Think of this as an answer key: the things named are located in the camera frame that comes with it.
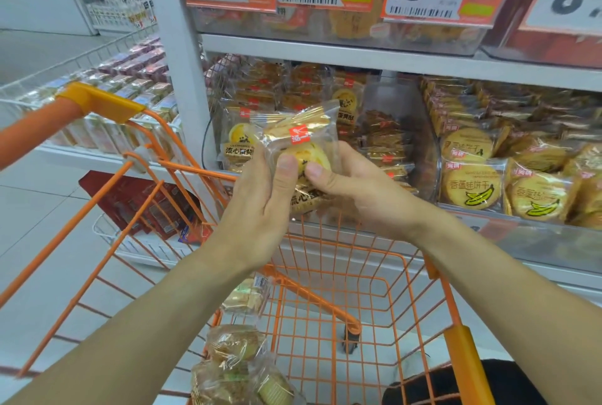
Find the egg-yolk pastry packet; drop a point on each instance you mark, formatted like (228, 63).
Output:
(247, 296)

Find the person's right forearm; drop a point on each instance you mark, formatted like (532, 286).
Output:
(527, 315)

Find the pile of pastry packets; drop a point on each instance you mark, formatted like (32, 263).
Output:
(235, 343)

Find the red box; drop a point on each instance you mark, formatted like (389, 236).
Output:
(122, 198)

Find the person's left forearm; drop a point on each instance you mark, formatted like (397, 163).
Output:
(131, 339)

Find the white metal store shelf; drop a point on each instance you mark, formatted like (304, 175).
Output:
(178, 89)

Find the person's white right shoe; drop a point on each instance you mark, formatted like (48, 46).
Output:
(414, 364)

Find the person's left hand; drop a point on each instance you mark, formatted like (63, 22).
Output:
(254, 221)

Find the group of silver boxed cakes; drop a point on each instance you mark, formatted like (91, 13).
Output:
(131, 71)

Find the pile of golden cake packets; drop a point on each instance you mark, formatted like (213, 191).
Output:
(355, 26)

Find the red carton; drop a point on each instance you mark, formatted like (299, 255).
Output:
(555, 49)

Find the egg yolk pastry packets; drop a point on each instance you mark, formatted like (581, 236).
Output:
(301, 132)

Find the group of banana biscuit packets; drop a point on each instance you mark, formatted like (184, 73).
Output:
(470, 183)

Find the person's right leg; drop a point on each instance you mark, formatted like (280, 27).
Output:
(508, 381)

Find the person's right hand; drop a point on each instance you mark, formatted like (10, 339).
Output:
(385, 202)

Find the rows of egg yolk packets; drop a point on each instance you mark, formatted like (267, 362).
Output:
(381, 146)

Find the orange shopping cart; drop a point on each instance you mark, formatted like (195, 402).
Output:
(37, 132)

